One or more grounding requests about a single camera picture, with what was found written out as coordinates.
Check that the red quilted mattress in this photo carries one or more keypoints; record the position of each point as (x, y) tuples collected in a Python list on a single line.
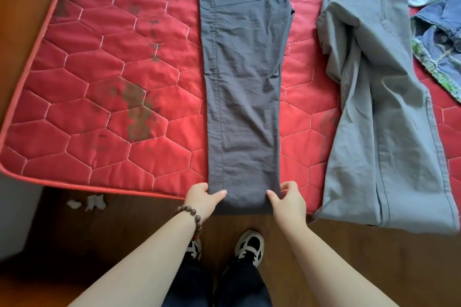
[(108, 47)]

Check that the person's left hand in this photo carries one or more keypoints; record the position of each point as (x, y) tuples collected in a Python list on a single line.
[(200, 200)]

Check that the small white paper scrap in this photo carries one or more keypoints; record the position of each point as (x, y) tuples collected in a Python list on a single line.
[(74, 204)]

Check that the person's left black white shoe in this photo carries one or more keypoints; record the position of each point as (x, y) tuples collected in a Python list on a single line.
[(194, 251)]

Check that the person's black white shoe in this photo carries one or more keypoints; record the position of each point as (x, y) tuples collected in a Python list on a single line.
[(194, 251), (250, 245)]

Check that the light grey trousers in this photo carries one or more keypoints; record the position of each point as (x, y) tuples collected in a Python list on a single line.
[(378, 119)]

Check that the person's right forearm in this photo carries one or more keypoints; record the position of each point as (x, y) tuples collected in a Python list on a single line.
[(331, 270)]

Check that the blue denim jeans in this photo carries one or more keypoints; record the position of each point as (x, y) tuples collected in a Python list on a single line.
[(443, 29)]

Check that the dark grey trousers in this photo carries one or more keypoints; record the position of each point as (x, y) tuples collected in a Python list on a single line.
[(245, 83)]

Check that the person's right black white shoe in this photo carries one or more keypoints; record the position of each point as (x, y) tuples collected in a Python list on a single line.
[(250, 245)]

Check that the person's right hand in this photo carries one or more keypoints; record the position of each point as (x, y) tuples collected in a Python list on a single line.
[(291, 209)]

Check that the large white paper scrap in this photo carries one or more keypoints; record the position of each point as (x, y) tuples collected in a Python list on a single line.
[(95, 203)]

